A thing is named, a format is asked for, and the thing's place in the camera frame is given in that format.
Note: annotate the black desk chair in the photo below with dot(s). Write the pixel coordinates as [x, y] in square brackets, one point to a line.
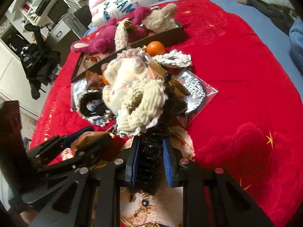
[38, 61]

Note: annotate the black shallow tray box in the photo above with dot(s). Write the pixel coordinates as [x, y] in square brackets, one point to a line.
[167, 38]

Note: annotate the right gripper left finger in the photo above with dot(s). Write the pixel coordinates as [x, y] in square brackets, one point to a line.
[66, 197]

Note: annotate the black computer tower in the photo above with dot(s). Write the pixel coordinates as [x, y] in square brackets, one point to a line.
[84, 16]

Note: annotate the red embroidered blanket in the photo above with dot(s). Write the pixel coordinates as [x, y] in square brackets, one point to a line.
[252, 128]

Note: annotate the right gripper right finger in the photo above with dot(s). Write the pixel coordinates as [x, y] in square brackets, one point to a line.
[210, 197]

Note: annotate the clear packet with round badge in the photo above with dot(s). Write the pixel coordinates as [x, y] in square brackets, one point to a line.
[201, 93]

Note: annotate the white desk with drawer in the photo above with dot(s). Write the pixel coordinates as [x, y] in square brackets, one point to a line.
[68, 23]

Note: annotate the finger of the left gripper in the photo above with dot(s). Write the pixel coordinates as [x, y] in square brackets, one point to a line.
[86, 157]
[46, 152]

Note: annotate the orange mandarin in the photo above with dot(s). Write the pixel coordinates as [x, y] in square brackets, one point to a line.
[155, 48]
[105, 81]

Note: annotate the tan triangular snack packet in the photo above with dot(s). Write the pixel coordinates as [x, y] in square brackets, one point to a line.
[94, 81]

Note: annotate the black lace-trimmed scrunchie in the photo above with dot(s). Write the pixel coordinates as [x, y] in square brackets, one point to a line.
[92, 108]

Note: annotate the cream knitted scrunchie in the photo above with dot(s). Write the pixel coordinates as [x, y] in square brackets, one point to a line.
[141, 107]

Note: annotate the white lace scrunchie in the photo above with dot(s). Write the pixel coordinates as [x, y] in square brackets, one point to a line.
[174, 59]

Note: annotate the magenta plush bunny headband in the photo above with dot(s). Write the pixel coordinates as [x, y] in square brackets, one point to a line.
[117, 35]

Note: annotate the blue fleece blanket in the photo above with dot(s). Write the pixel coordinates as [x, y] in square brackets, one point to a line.
[296, 43]

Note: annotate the white cartoon print blanket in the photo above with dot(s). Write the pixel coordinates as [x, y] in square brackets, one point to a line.
[139, 0]

